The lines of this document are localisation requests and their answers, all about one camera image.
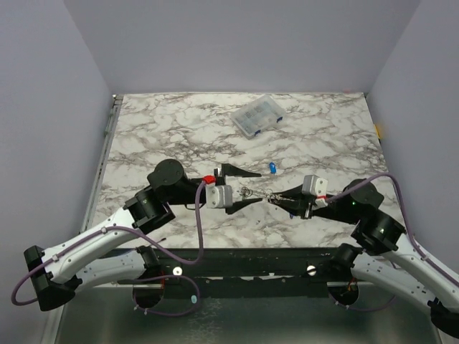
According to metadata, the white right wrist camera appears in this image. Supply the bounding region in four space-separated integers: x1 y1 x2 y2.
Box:
301 175 328 210

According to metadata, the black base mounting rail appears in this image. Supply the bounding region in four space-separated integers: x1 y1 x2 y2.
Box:
132 244 359 306

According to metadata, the blue key tag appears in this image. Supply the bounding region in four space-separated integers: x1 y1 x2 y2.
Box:
269 162 277 174

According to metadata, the silver keyring chain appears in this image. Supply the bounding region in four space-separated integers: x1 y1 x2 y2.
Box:
238 186 284 205

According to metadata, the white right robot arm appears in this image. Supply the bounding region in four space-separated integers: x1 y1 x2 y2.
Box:
268 175 458 338

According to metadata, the aluminium extrusion frame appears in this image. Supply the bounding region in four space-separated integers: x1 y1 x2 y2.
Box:
79 95 124 233

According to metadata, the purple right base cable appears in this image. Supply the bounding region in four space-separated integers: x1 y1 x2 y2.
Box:
333 295 395 312

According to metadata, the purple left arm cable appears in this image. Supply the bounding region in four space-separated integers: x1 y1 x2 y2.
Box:
10 178 209 306

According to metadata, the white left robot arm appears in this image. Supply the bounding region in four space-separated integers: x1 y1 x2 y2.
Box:
24 158 261 312

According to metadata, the clear plastic organizer box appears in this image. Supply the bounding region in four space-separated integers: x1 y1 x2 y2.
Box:
230 95 286 140

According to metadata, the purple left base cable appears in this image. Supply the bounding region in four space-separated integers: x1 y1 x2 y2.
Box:
132 274 201 317

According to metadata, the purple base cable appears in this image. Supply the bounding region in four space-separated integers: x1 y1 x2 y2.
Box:
132 274 201 317
333 295 395 312

